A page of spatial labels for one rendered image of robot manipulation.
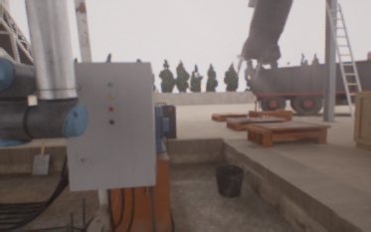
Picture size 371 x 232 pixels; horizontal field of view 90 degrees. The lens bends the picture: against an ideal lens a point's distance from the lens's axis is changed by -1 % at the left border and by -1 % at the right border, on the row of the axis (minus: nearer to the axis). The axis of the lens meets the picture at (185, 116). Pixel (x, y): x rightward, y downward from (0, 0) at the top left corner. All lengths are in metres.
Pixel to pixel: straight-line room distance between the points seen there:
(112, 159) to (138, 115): 0.25
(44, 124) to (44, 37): 0.20
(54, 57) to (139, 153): 0.58
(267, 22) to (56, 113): 0.52
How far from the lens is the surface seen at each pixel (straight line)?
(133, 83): 0.93
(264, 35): 0.48
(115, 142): 0.96
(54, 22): 0.56
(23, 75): 0.65
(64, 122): 0.54
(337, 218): 1.64
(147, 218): 1.72
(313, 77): 9.00
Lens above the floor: 1.06
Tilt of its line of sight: 4 degrees down
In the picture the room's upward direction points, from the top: 1 degrees counter-clockwise
